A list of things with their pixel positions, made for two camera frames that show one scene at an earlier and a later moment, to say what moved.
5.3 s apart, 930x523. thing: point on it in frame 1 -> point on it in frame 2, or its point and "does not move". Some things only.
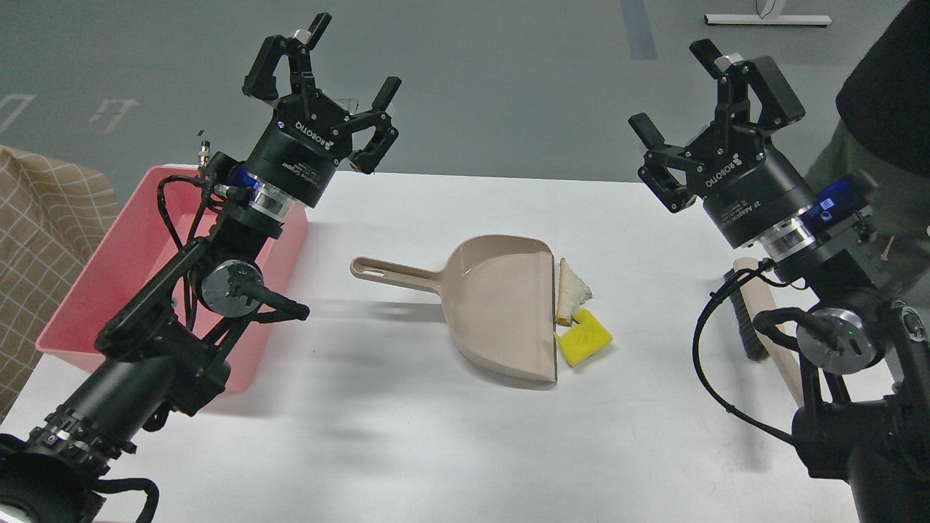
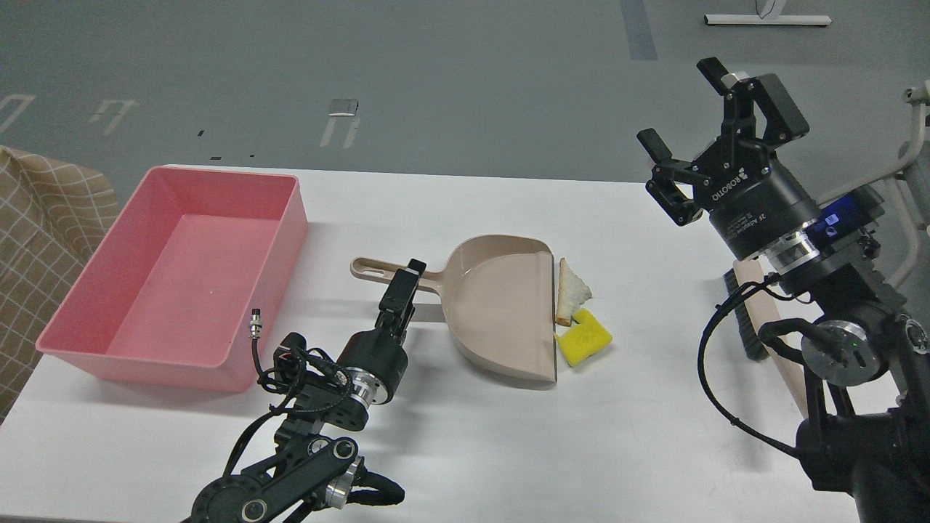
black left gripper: x=298 y=152 -> x=373 y=360
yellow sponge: x=585 y=338 does not move
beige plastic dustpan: x=500 y=295 does not move
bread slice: x=572 y=290 does not move
